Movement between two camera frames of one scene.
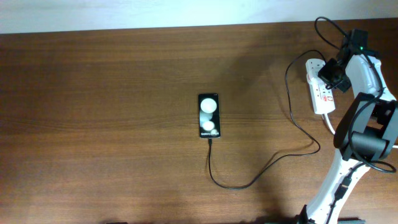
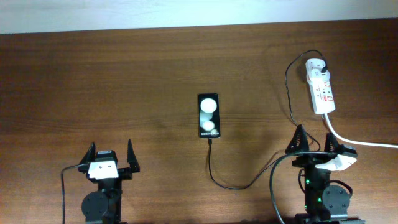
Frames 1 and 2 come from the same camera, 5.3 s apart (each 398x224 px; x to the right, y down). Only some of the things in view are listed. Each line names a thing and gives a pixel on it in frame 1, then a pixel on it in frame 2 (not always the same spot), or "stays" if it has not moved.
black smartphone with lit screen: [209, 116] stays
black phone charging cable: [315, 140] stays
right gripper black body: [330, 74] to [309, 162]
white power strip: [323, 98] stays
